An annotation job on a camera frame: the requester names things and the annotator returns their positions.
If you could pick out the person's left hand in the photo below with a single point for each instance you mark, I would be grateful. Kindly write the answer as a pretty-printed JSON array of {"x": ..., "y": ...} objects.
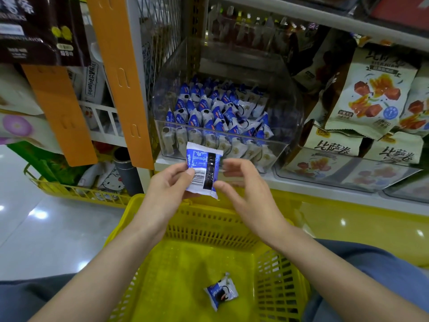
[{"x": 161, "y": 201}]

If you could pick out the person's right hand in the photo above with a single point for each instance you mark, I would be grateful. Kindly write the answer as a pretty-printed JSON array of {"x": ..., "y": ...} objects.
[{"x": 258, "y": 204}]

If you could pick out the yellow plastic shopping basket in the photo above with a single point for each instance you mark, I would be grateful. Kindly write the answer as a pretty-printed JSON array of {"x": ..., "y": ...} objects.
[{"x": 174, "y": 278}]

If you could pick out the pile of blue snack packets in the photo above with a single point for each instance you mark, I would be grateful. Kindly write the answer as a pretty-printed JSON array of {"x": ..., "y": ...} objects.
[{"x": 214, "y": 114}]

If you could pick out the person's right forearm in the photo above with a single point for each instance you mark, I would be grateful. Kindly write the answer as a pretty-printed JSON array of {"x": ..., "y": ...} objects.
[{"x": 348, "y": 281}]

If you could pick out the person's left forearm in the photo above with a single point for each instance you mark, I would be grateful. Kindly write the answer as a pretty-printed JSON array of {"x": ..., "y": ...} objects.
[{"x": 94, "y": 285}]

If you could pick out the yellow floor basket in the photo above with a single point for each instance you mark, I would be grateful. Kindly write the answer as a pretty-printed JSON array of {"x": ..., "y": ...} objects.
[{"x": 70, "y": 191}]

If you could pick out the store shelf with yellow base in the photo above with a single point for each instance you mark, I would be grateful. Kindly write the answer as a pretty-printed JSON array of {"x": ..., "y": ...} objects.
[{"x": 362, "y": 224}]

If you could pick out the green snack bags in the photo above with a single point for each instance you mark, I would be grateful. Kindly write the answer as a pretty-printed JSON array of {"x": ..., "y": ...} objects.
[{"x": 43, "y": 163}]

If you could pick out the purple white snack bag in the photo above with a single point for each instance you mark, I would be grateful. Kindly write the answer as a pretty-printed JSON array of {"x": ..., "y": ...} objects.
[
  {"x": 23, "y": 127},
  {"x": 17, "y": 90}
]

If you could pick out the dark grey cylinder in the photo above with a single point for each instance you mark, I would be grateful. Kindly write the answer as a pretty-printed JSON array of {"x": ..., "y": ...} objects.
[{"x": 127, "y": 172}]

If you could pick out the white cartoon print packet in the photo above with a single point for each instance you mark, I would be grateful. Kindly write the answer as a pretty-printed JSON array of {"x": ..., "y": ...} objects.
[{"x": 108, "y": 179}]

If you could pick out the clear plastic bin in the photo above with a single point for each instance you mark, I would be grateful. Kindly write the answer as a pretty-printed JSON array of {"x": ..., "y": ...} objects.
[
  {"x": 289, "y": 107},
  {"x": 338, "y": 176}
]

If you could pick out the orange hanging strip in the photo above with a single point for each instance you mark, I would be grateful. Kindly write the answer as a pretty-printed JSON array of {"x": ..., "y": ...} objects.
[{"x": 59, "y": 114}]

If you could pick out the white card packet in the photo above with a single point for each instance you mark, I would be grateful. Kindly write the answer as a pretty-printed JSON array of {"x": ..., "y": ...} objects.
[{"x": 90, "y": 82}]

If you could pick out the grey trousers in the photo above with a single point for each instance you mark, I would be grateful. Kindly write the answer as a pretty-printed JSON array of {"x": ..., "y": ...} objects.
[{"x": 30, "y": 295}]

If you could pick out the row of fruit print bags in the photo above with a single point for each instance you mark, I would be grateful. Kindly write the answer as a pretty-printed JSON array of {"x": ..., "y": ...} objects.
[{"x": 375, "y": 90}]

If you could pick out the row of small brown packets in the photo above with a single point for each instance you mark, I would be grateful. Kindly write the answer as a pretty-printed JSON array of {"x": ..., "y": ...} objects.
[{"x": 258, "y": 30}]

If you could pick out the black potato stick bag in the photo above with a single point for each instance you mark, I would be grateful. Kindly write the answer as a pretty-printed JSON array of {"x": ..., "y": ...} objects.
[{"x": 37, "y": 30}]

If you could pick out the red price sign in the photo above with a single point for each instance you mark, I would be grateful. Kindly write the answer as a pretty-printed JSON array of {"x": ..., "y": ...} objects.
[{"x": 402, "y": 10}]

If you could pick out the orange shelf post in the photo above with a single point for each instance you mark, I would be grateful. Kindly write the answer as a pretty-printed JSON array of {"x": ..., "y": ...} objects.
[{"x": 119, "y": 80}]

